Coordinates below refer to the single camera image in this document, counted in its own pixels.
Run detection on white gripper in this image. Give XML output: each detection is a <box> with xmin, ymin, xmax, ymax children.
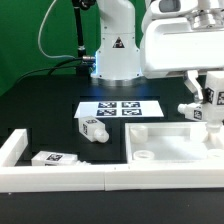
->
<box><xmin>140</xmin><ymin>17</ymin><xmax>224</xmax><ymax>102</ymax></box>

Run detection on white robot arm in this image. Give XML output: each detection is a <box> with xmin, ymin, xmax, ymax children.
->
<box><xmin>92</xmin><ymin>0</ymin><xmax>224</xmax><ymax>102</ymax></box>

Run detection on white sheet with tags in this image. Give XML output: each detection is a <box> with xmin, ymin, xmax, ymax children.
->
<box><xmin>74</xmin><ymin>100</ymin><xmax>163</xmax><ymax>118</ymax></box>

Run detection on white U-shaped fence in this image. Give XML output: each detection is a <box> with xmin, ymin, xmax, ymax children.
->
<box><xmin>0</xmin><ymin>129</ymin><xmax>224</xmax><ymax>193</ymax></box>

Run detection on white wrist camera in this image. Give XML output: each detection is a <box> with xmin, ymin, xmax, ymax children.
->
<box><xmin>141</xmin><ymin>0</ymin><xmax>201</xmax><ymax>31</ymax></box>

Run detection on black camera pole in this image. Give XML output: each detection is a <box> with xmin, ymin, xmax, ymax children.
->
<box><xmin>72</xmin><ymin>0</ymin><xmax>96</xmax><ymax>76</ymax></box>

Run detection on grey cable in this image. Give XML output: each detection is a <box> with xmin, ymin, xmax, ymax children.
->
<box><xmin>37</xmin><ymin>0</ymin><xmax>84</xmax><ymax>61</ymax></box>

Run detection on black cables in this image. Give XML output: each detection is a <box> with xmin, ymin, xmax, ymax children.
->
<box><xmin>13</xmin><ymin>56</ymin><xmax>98</xmax><ymax>88</ymax></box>

